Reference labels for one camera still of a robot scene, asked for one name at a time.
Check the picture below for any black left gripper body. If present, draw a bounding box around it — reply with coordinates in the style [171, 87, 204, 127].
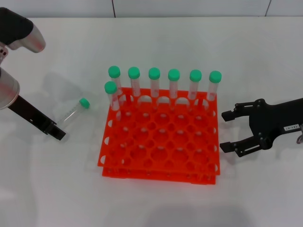
[7, 94, 51, 133]

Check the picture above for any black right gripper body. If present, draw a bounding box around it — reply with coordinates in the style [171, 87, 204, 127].
[248, 97, 303, 149]

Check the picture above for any green-capped clear test tube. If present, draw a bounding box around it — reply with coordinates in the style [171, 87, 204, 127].
[108, 65, 126, 106]
[187, 69, 202, 111]
[105, 81, 123, 121]
[56, 98, 90, 127]
[168, 69, 180, 112]
[205, 70, 223, 112]
[148, 67, 161, 111]
[128, 67, 143, 107]

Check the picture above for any orange plastic test tube rack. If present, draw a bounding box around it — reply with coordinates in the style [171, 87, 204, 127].
[97, 87, 221, 185]

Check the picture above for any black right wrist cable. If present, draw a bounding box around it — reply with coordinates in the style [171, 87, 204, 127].
[295, 124, 303, 144]

